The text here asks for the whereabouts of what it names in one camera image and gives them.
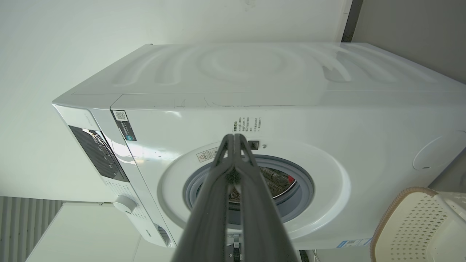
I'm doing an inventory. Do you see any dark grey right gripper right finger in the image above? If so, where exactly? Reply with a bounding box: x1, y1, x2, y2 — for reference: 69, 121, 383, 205
234, 134, 300, 262

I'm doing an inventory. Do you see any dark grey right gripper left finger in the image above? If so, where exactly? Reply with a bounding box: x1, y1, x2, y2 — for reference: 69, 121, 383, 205
171, 134, 234, 262

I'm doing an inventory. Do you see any cream perforated laundry basket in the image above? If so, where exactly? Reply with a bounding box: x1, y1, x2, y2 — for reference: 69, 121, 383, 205
370, 187, 466, 262

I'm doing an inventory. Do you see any white front-load washing machine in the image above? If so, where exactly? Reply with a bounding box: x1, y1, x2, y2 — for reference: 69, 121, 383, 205
52, 42, 466, 251

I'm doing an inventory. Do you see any white cabinet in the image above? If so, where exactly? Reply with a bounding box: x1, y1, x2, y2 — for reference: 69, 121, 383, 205
25, 202, 176, 262

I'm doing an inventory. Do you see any grey slatted panel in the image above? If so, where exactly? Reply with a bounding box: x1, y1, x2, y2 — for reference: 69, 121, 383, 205
0, 196, 63, 262

